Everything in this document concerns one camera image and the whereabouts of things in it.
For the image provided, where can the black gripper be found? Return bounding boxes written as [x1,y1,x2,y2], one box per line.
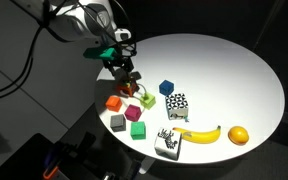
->
[103,41,142,88]

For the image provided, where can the orange soft number dice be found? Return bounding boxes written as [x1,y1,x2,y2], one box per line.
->
[116,79,140,98]

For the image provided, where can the blue patterned number dice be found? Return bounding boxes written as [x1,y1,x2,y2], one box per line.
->
[164,92,190,121]

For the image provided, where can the small orange cube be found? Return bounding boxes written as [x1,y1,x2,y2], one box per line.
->
[105,95,123,113]

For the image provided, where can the small lime green cube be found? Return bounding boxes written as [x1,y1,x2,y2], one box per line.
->
[139,92,157,110]

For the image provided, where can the small magenta cube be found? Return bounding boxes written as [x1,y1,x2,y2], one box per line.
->
[124,104,142,123]

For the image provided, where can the small blue cube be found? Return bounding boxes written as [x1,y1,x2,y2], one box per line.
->
[158,79,175,97]

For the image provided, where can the small grey cube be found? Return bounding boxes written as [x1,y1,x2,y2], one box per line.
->
[109,113,127,133]

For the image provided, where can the white table leg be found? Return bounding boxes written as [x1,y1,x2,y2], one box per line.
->
[137,155,156,175]

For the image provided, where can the yellow banana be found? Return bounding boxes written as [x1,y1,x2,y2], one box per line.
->
[172,125,222,145]

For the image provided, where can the purple clamp with orange tip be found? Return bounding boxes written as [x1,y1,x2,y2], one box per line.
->
[41,151,61,180]

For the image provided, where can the dark grey mounting plate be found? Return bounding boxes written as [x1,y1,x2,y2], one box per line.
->
[0,132,98,180]

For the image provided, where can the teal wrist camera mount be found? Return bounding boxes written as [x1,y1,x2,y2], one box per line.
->
[83,47,117,62]

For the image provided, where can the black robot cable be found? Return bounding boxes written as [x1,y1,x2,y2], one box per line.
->
[0,0,57,103]

